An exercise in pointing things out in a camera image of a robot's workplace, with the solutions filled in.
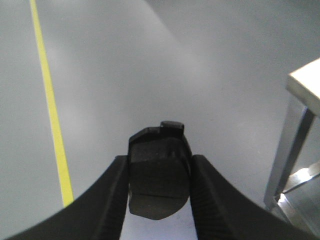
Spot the yellow floor tape line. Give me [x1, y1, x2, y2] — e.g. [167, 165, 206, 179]
[29, 0, 74, 207]

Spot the stainless steel rack frame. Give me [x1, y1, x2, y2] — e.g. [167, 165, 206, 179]
[263, 59, 320, 238]

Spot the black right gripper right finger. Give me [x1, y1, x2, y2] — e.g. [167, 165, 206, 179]
[191, 154, 316, 240]

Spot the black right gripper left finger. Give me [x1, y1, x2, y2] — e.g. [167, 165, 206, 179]
[11, 155, 129, 240]

